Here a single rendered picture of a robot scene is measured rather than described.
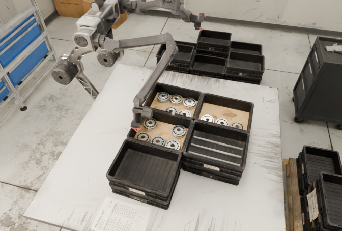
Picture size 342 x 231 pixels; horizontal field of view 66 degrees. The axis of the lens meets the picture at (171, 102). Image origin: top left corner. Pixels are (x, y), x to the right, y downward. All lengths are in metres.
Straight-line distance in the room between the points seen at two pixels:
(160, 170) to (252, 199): 0.63
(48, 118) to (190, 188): 2.11
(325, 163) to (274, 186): 0.94
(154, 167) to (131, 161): 0.17
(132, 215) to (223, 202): 0.59
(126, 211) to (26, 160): 1.62
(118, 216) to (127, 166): 0.31
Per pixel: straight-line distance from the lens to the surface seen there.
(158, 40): 1.62
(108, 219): 1.83
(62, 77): 2.48
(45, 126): 3.39
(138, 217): 1.80
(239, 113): 2.14
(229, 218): 1.82
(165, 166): 1.80
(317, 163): 2.79
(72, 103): 3.53
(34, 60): 3.72
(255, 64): 3.23
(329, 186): 2.43
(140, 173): 1.78
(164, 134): 1.94
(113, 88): 2.53
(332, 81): 2.98
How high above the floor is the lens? 2.38
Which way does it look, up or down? 46 degrees down
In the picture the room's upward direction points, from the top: straight up
